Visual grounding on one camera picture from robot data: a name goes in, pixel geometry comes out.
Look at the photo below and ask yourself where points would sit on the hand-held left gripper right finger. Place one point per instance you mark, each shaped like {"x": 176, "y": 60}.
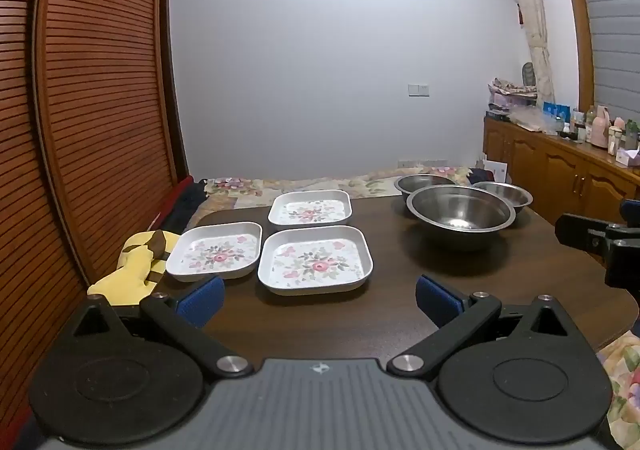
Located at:
{"x": 437, "y": 300}

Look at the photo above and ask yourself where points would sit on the pile of folded cloths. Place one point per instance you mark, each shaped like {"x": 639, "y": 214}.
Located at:
{"x": 510, "y": 98}

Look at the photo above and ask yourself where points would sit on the red cloth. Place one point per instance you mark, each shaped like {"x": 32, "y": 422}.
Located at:
{"x": 175, "y": 197}

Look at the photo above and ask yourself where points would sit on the red hanging ornament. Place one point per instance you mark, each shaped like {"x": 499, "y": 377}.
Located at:
{"x": 519, "y": 14}

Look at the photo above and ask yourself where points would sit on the wooden louvered wardrobe door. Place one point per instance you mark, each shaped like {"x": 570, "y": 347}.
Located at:
{"x": 20, "y": 155}
{"x": 110, "y": 80}

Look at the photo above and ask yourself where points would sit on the black cloth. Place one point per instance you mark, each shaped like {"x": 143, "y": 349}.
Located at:
{"x": 187, "y": 205}

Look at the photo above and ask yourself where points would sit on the grey-green small fan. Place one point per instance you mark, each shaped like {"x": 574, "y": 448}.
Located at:
{"x": 528, "y": 75}

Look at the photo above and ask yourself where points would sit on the large stainless steel bowl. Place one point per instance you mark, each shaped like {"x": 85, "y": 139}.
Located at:
{"x": 460, "y": 215}

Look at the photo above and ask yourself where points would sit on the pink tissue box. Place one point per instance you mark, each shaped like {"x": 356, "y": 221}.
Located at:
{"x": 627, "y": 158}

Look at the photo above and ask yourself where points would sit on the beige bottle with pink cap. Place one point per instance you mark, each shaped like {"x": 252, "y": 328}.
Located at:
{"x": 614, "y": 138}

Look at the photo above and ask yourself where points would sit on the wooden wardrobe side panel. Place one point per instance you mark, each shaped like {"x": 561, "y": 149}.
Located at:
{"x": 175, "y": 105}

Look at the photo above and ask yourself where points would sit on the navy blue blanket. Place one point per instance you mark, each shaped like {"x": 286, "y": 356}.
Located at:
{"x": 480, "y": 176}

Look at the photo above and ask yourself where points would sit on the white wall switch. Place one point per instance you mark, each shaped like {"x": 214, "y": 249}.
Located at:
{"x": 419, "y": 90}

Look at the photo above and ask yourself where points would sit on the white paper box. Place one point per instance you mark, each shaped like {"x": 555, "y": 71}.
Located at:
{"x": 496, "y": 171}

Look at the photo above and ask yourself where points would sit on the blue box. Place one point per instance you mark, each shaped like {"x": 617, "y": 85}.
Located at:
{"x": 555, "y": 111}

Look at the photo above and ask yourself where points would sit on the bottle with green cap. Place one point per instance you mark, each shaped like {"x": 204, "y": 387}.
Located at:
{"x": 632, "y": 135}

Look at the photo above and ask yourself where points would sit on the wooden window frame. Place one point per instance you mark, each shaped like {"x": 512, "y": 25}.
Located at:
{"x": 577, "y": 20}

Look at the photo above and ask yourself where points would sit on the cream patterned curtain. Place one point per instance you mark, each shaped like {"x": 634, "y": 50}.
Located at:
{"x": 532, "y": 20}

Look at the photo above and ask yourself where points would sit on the wooden sideboard cabinet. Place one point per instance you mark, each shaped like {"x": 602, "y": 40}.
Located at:
{"x": 550, "y": 165}

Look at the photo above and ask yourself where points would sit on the grey window blind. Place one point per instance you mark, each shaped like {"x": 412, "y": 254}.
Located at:
{"x": 615, "y": 30}

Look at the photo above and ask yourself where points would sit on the group of small bottles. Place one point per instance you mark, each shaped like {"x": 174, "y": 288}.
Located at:
{"x": 575, "y": 128}

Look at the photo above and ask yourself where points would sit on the clear plastic bag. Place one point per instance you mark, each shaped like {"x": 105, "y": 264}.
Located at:
{"x": 527, "y": 119}

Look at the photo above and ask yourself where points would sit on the white floral square plate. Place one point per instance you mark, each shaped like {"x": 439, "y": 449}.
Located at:
{"x": 310, "y": 212}
{"x": 315, "y": 262}
{"x": 215, "y": 255}

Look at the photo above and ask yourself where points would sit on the pink jug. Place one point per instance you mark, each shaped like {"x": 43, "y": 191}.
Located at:
{"x": 600, "y": 130}

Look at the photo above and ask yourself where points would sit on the small stainless steel bowl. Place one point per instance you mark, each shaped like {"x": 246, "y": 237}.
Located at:
{"x": 417, "y": 184}
{"x": 505, "y": 192}

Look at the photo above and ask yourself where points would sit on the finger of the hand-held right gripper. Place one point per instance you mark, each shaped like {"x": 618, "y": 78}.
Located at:
{"x": 632, "y": 212}
{"x": 580, "y": 232}

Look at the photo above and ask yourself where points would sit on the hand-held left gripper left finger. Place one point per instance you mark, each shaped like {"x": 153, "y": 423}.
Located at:
{"x": 202, "y": 300}

